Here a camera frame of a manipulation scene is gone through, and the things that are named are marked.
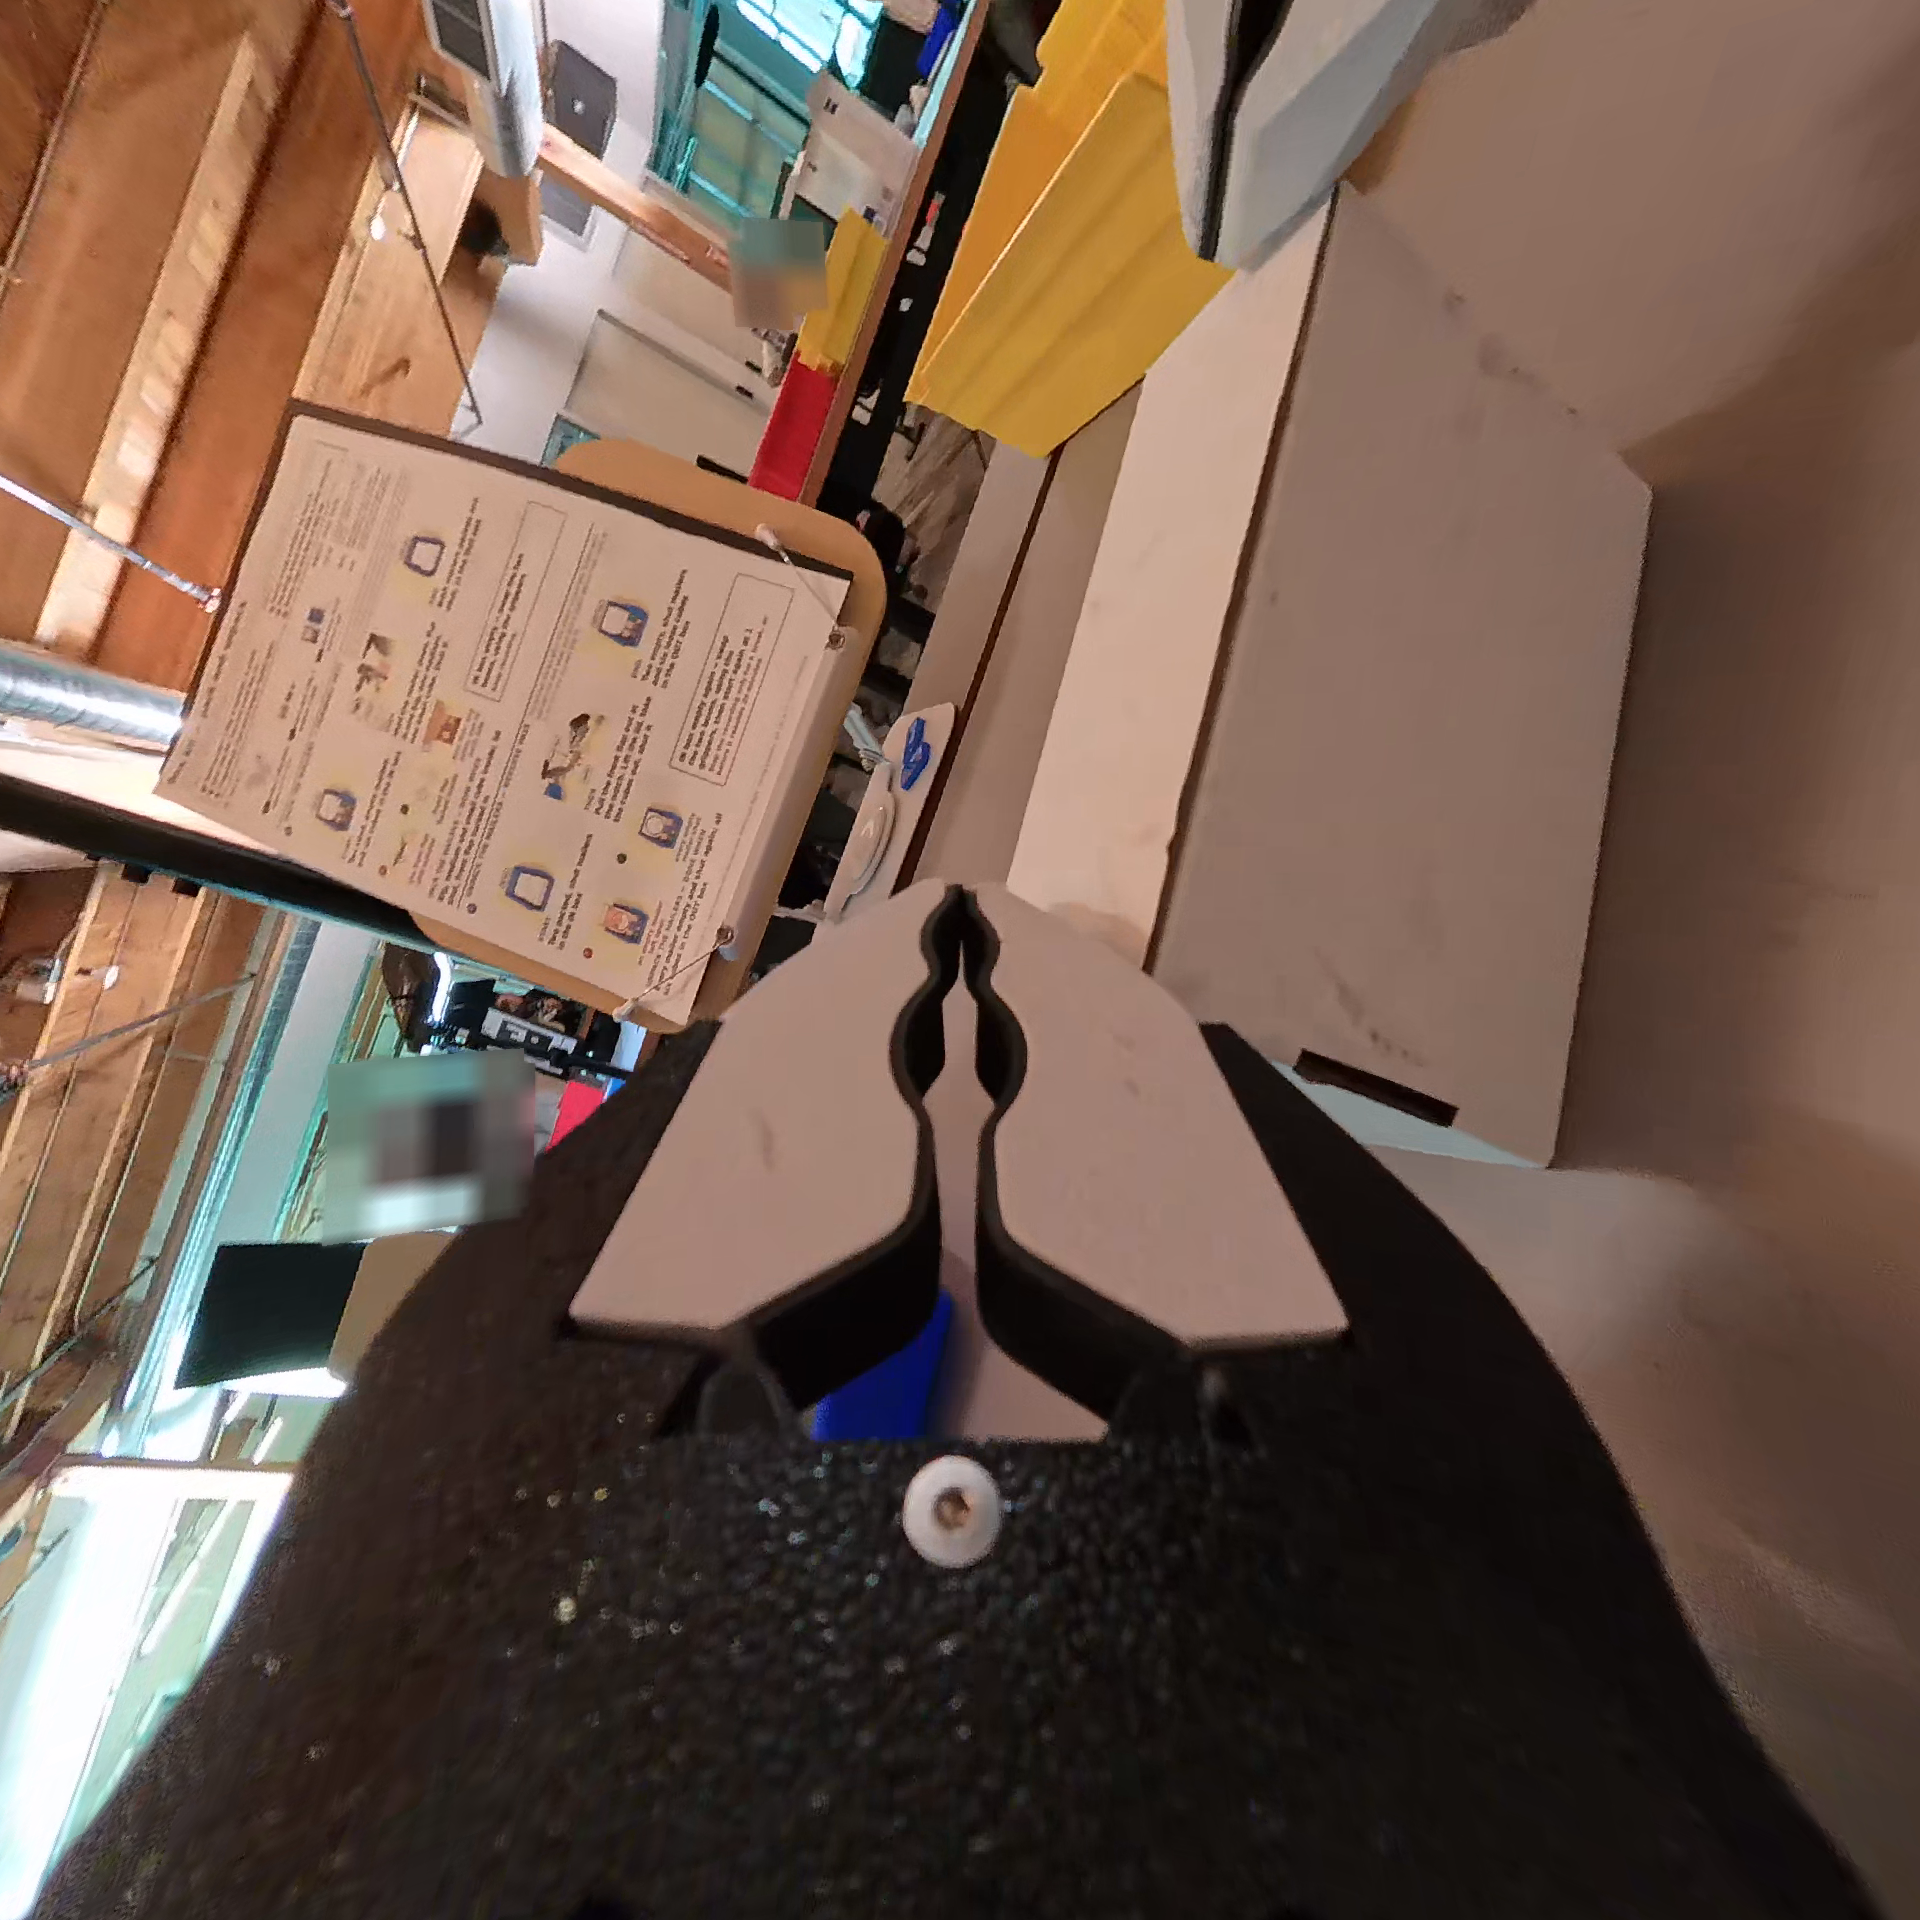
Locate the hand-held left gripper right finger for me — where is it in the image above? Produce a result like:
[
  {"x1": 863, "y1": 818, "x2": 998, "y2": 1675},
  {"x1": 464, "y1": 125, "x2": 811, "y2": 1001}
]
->
[{"x1": 966, "y1": 884, "x2": 1352, "y2": 1420}]

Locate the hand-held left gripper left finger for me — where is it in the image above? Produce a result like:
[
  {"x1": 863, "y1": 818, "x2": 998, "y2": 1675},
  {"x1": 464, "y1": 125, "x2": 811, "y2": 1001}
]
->
[{"x1": 567, "y1": 883, "x2": 963, "y2": 1408}]

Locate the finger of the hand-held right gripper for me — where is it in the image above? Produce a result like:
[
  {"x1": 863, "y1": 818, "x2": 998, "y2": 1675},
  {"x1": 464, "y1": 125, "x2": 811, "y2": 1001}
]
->
[
  {"x1": 1168, "y1": 0, "x2": 1239, "y2": 254},
  {"x1": 1215, "y1": 0, "x2": 1448, "y2": 270}
]

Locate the blue plastic bin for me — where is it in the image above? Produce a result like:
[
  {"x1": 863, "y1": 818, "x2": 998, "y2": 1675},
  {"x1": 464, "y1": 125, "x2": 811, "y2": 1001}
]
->
[{"x1": 808, "y1": 1290, "x2": 957, "y2": 1442}]

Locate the white cardboard box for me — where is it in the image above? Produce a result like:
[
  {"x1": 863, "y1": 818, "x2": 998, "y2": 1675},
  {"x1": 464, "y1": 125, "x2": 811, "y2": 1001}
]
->
[{"x1": 1008, "y1": 0, "x2": 1920, "y2": 1172}]

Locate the yellow plastic bin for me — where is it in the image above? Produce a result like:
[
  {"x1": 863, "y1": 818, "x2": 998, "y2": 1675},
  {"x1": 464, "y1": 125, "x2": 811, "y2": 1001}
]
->
[
  {"x1": 908, "y1": 0, "x2": 1239, "y2": 457},
  {"x1": 795, "y1": 210, "x2": 888, "y2": 362}
]

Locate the white clipboard stand base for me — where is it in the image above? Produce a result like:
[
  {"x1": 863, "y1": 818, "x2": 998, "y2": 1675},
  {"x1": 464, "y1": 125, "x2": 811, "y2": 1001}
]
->
[{"x1": 822, "y1": 702, "x2": 963, "y2": 917}]

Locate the black monitor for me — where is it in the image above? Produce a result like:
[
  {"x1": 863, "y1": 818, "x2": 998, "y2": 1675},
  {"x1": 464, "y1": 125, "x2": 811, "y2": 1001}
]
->
[{"x1": 175, "y1": 1242, "x2": 368, "y2": 1389}]

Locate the red plastic bin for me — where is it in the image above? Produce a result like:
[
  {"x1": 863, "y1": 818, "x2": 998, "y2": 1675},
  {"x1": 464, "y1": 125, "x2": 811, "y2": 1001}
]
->
[{"x1": 750, "y1": 360, "x2": 842, "y2": 505}]

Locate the printed instruction sheet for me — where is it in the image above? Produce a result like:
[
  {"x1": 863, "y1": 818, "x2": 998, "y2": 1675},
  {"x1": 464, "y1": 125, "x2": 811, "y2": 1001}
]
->
[{"x1": 157, "y1": 417, "x2": 856, "y2": 998}]

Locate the instruction sheet on clipboard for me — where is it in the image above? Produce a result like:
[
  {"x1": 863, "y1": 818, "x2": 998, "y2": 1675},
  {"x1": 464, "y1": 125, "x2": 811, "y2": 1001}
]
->
[{"x1": 157, "y1": 398, "x2": 888, "y2": 1033}]

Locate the black speaker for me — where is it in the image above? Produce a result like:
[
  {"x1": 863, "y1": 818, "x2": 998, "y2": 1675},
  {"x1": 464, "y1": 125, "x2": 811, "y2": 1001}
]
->
[{"x1": 544, "y1": 42, "x2": 616, "y2": 153}]

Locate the metal air duct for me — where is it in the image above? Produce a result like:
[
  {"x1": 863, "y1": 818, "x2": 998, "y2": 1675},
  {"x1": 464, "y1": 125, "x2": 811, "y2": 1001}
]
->
[{"x1": 0, "y1": 638, "x2": 190, "y2": 753}]

